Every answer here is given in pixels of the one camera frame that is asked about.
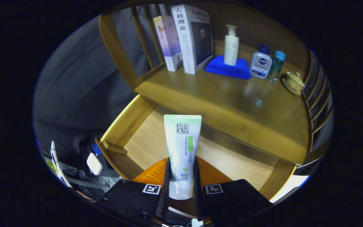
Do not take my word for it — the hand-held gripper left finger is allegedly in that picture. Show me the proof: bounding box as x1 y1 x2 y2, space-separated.
96 157 171 227

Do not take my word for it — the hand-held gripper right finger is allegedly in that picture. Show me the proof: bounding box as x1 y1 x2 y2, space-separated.
193 157 272 226

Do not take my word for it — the white green cleanser tube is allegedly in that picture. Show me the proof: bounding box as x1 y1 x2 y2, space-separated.
164 114 202 200

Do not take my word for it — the wooden drawer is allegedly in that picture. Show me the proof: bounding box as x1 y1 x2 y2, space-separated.
95 94 297 202

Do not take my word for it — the wooden countertop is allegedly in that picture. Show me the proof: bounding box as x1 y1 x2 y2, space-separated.
134 39 309 165

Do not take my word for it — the wooden cabinet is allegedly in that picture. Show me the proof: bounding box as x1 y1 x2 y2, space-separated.
98 2 333 166

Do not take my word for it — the white rounded device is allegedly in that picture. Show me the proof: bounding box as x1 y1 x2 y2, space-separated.
86 153 103 176

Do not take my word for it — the white side table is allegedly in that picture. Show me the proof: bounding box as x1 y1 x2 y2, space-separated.
269 174 310 203

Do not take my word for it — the thin white panel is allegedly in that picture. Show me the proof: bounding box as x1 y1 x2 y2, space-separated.
50 140 72 189

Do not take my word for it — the blue folded towel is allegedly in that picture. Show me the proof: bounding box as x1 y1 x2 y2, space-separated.
205 55 251 80

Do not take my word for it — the black backdrop cloth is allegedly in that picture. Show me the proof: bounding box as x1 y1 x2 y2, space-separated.
33 8 169 148

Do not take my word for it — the white bottle with blue cap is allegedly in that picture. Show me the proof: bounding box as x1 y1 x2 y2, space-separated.
249 44 273 79

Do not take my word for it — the beige lidded teacup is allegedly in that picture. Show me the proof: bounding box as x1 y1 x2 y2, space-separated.
282 72 306 96

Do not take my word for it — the teal bottle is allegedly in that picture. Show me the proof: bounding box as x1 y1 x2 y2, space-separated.
268 50 286 83

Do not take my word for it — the purple book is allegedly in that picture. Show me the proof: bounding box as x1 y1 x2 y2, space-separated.
153 15 183 72

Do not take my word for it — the white pump bottle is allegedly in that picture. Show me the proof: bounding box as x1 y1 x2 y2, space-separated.
224 24 239 66

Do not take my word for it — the thick white book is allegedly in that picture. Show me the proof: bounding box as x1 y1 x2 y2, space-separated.
171 4 214 75

